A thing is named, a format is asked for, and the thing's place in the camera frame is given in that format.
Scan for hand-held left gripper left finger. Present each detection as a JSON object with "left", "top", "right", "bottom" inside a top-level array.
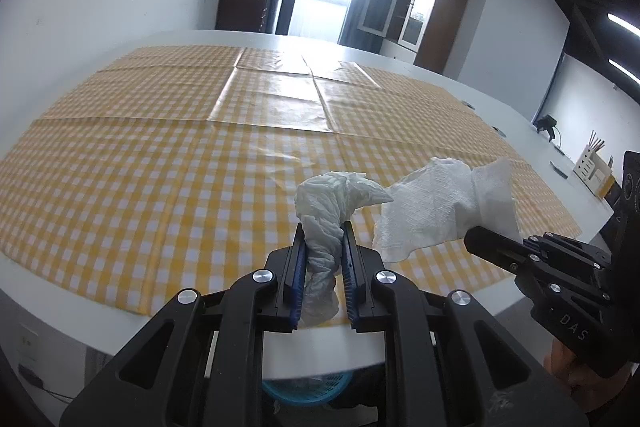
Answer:
[{"left": 60, "top": 222, "right": 307, "bottom": 427}]

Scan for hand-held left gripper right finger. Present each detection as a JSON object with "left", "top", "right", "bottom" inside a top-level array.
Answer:
[{"left": 340, "top": 221, "right": 589, "bottom": 427}]

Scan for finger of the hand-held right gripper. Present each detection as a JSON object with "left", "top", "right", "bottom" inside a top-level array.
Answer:
[
  {"left": 463, "top": 226, "right": 612, "bottom": 308},
  {"left": 525, "top": 231, "right": 615, "bottom": 269}
]

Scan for twisted white tissue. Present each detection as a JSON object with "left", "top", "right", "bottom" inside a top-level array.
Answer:
[{"left": 294, "top": 171, "right": 394, "bottom": 331}]

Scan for white paper towel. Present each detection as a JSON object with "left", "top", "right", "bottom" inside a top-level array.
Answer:
[{"left": 371, "top": 157, "right": 522, "bottom": 264}]

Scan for blue plastic basket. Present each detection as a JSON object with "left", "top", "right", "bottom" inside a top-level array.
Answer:
[{"left": 260, "top": 368, "right": 357, "bottom": 408}]

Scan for person's right hand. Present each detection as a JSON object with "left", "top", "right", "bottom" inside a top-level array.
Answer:
[{"left": 544, "top": 339, "right": 608, "bottom": 410}]

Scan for yellow box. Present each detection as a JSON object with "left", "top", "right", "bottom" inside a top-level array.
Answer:
[{"left": 599, "top": 173, "right": 624, "bottom": 204}]

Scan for white pen holder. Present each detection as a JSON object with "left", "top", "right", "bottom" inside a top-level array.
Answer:
[{"left": 572, "top": 129, "right": 614, "bottom": 196}]

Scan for small black desk device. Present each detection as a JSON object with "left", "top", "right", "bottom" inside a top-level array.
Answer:
[{"left": 533, "top": 114, "right": 561, "bottom": 144}]

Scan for white table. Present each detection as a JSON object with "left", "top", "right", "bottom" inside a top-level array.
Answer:
[{"left": 0, "top": 29, "right": 640, "bottom": 382}]

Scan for ceiling strip light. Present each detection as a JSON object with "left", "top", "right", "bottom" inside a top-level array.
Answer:
[
  {"left": 607, "top": 58, "right": 640, "bottom": 84},
  {"left": 607, "top": 11, "right": 640, "bottom": 34}
]

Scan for yellow checkered tablecloth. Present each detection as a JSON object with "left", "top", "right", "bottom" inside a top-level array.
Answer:
[{"left": 0, "top": 44, "right": 584, "bottom": 321}]

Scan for wooden glass-door cabinet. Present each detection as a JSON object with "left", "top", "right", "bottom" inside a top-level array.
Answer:
[{"left": 357, "top": 0, "right": 474, "bottom": 76}]

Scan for black power adapter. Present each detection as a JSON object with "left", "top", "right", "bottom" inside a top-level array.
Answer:
[{"left": 18, "top": 364, "right": 47, "bottom": 387}]

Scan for black power cable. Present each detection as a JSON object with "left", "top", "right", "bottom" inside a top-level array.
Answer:
[{"left": 41, "top": 384, "right": 77, "bottom": 407}]

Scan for white wall outlet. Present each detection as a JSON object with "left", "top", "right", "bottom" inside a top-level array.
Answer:
[{"left": 19, "top": 323, "right": 39, "bottom": 361}]

